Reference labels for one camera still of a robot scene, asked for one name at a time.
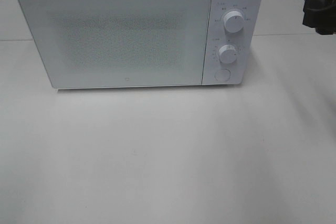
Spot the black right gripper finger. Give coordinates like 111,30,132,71
302,0,335,35

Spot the white timer knob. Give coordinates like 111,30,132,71
218,45,237,64

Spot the round door release button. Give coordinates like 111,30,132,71
215,69,231,82

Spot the white microwave door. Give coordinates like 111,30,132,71
18,0,211,89

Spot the upper white control knob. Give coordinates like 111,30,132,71
223,10,245,33

